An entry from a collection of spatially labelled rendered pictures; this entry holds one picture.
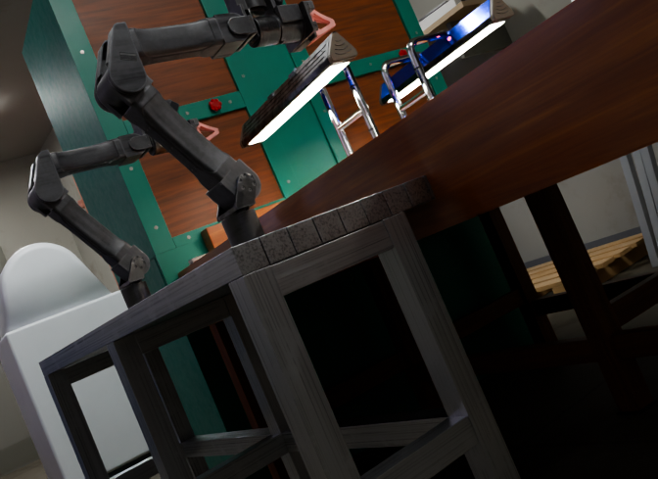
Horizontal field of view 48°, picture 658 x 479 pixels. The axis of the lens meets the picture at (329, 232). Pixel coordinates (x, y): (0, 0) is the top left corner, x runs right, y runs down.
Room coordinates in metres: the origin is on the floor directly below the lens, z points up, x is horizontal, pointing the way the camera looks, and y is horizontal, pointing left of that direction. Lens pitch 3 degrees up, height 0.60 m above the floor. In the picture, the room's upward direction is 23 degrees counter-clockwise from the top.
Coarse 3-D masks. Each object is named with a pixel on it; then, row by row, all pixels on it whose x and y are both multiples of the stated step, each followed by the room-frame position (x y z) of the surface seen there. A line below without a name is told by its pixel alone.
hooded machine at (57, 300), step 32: (32, 256) 4.06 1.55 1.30; (64, 256) 4.14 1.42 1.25; (0, 288) 4.01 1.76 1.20; (32, 288) 4.02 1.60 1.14; (64, 288) 4.10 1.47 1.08; (96, 288) 4.19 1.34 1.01; (0, 320) 4.22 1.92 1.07; (32, 320) 3.99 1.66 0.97; (64, 320) 4.03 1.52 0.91; (96, 320) 4.12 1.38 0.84; (0, 352) 4.22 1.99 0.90; (32, 352) 3.92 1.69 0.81; (32, 384) 3.89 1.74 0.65; (96, 384) 4.05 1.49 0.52; (32, 416) 4.03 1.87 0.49; (96, 416) 4.01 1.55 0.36; (128, 416) 4.10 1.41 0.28; (64, 448) 3.90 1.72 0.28; (128, 448) 4.06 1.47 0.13
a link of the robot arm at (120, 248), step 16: (32, 192) 1.69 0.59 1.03; (64, 192) 1.71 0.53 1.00; (48, 208) 1.69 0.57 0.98; (64, 208) 1.71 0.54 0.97; (80, 208) 1.73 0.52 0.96; (64, 224) 1.73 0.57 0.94; (80, 224) 1.73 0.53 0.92; (96, 224) 1.75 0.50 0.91; (96, 240) 1.74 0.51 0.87; (112, 240) 1.76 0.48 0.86; (112, 256) 1.75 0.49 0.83; (128, 256) 1.76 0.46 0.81; (144, 256) 1.78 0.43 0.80; (128, 272) 1.76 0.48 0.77
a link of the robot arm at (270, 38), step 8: (256, 8) 1.41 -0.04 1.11; (256, 16) 1.43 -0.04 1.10; (264, 16) 1.42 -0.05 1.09; (272, 16) 1.42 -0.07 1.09; (256, 24) 1.39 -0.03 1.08; (264, 24) 1.40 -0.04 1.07; (272, 24) 1.41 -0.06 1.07; (264, 32) 1.40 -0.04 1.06; (272, 32) 1.41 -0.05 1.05; (280, 32) 1.42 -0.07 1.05; (256, 40) 1.41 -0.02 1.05; (264, 40) 1.41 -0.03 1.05; (272, 40) 1.42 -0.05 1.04
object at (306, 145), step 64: (64, 0) 2.26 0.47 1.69; (128, 0) 2.38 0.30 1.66; (192, 0) 2.49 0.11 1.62; (320, 0) 2.74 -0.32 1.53; (384, 0) 2.89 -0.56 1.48; (64, 64) 2.34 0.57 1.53; (192, 64) 2.44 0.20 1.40; (256, 64) 2.55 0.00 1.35; (64, 128) 2.60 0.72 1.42; (128, 128) 2.28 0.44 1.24; (320, 128) 2.62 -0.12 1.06; (384, 128) 2.76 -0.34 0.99; (128, 192) 2.24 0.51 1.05; (192, 192) 2.35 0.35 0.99
